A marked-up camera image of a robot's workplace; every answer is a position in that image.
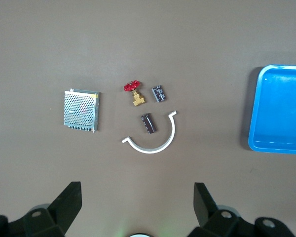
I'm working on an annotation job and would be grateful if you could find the brown table cover mat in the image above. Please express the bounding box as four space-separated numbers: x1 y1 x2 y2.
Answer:
0 0 296 237

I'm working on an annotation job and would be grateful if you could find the blue plastic tray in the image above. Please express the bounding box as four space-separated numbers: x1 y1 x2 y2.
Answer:
248 64 296 156

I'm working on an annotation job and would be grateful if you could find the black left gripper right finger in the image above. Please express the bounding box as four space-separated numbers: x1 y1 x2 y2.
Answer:
187 182 296 237

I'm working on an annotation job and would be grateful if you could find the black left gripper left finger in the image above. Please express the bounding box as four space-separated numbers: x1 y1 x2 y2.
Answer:
0 181 83 237

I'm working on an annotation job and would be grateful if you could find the dark brown cylindrical capacitor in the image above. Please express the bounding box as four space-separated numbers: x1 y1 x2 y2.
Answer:
151 84 169 103
140 113 158 135

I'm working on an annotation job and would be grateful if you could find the white curved plastic bracket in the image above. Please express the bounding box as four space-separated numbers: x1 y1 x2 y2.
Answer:
121 110 178 155

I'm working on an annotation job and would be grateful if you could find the brass valve red handle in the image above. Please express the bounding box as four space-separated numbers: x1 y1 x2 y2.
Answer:
123 79 147 107

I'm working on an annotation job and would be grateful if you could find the perforated metal power supply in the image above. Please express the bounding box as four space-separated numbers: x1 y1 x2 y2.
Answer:
63 88 101 134

